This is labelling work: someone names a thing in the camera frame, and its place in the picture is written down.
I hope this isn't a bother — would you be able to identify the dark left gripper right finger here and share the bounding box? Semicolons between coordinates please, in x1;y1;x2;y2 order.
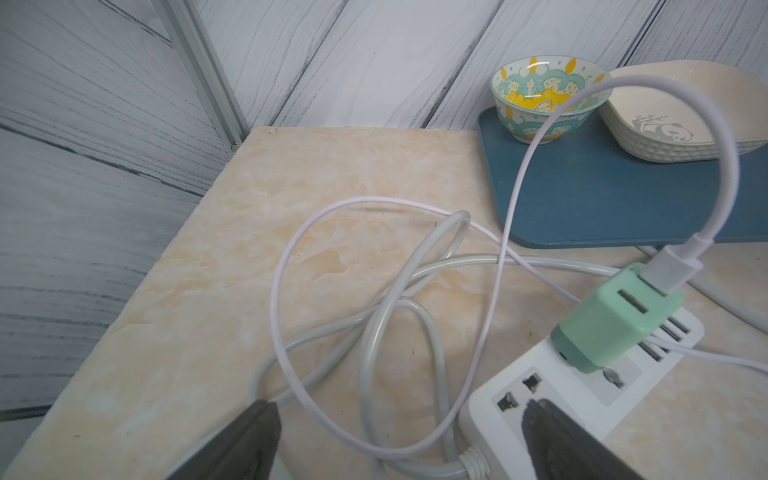
522;399;643;480

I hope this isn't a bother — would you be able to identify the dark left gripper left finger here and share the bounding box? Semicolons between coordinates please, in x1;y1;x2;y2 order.
167;400;282;480

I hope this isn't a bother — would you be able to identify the white power strip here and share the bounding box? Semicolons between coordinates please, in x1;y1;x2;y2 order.
459;338;683;479

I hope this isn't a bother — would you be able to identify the mint green USB charger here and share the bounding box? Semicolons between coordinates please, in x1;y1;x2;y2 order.
550;263;684;374

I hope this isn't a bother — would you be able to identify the dark teal tray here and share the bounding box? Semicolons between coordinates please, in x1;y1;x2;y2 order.
478;107;767;249

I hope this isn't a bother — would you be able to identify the cream panda square bowl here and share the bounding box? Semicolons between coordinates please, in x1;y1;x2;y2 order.
599;60;767;163

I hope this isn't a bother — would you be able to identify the colourful patterned small bowl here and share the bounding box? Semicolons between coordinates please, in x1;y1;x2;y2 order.
489;55;610;144

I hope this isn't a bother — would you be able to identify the grey power strip cord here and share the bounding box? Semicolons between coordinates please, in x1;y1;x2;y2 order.
248;209;768;480

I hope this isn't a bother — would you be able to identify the aluminium left frame post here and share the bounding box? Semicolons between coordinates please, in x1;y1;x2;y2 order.
152;0;250;152

